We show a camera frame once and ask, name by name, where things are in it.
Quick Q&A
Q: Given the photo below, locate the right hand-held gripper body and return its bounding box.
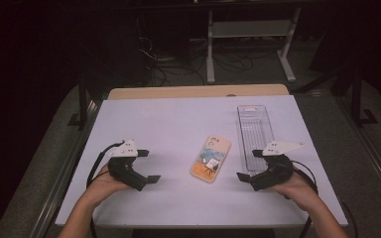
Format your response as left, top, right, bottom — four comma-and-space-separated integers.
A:
249, 140, 306, 192

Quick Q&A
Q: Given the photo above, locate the person's left hand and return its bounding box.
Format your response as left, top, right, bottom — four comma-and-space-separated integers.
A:
86, 163, 132, 200

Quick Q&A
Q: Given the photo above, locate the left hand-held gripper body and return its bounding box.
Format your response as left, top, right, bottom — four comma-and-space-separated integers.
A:
107, 139, 149, 192

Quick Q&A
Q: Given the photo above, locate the person's right hand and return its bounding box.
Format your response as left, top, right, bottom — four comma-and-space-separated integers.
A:
268, 167, 319, 209

